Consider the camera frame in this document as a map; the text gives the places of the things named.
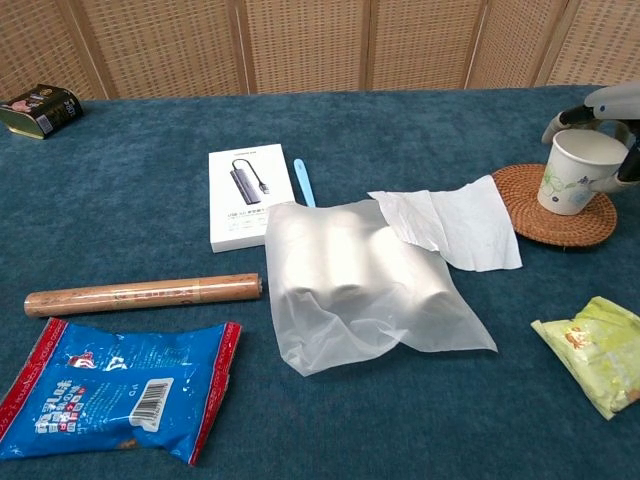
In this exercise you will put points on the translucent plastic bag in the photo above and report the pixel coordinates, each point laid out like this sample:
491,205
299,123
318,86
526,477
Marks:
360,335

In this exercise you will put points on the light blue plastic stick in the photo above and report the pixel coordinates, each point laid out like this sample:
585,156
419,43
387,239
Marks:
303,182

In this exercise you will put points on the white product box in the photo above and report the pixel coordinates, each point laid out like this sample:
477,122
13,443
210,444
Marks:
237,220

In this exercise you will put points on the blue felt table cover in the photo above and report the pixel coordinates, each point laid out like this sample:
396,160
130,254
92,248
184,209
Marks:
400,130

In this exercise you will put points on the small white paper cup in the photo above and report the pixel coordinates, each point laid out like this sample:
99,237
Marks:
575,175

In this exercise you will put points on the yellow-green snack packet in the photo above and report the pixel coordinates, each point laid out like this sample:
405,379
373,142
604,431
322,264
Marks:
595,350

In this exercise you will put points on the woven bamboo folding screen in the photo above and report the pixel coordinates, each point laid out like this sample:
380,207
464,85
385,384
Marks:
300,45

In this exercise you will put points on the blue snack bag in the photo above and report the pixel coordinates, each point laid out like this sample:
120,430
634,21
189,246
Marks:
100,390

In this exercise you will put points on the brown cylindrical roll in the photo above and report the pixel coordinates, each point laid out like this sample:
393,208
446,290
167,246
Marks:
140,295

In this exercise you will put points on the round woven rattan coaster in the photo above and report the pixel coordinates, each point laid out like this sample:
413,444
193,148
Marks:
520,210

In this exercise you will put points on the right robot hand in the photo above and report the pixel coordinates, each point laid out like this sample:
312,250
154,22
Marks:
617,102

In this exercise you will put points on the white paper roll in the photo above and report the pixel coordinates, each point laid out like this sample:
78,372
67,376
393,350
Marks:
300,260
405,272
350,255

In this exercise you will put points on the white tissue sheet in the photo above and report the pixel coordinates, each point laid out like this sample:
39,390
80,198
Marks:
470,230

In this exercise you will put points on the black tin can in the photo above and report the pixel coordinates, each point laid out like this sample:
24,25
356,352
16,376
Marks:
40,112

